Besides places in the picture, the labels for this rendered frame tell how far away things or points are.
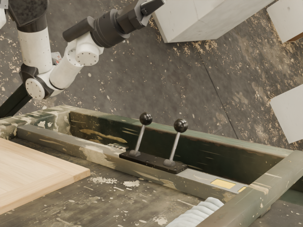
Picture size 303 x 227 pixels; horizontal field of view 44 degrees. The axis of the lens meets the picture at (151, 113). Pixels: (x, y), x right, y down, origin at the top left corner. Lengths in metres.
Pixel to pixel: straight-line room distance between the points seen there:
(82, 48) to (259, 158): 0.57
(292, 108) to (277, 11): 1.81
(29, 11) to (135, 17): 0.34
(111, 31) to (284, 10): 5.07
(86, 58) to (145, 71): 2.31
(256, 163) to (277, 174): 0.69
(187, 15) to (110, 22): 2.55
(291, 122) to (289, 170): 4.37
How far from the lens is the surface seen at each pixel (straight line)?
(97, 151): 1.12
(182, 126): 0.96
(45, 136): 1.32
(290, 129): 4.81
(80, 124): 1.56
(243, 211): 0.34
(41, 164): 1.14
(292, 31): 5.94
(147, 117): 1.04
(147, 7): 1.02
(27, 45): 1.24
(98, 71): 3.04
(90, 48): 1.07
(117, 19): 1.02
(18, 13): 1.17
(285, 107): 4.78
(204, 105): 3.78
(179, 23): 3.61
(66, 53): 1.17
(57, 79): 1.23
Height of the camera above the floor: 2.17
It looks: 43 degrees down
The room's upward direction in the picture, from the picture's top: 60 degrees clockwise
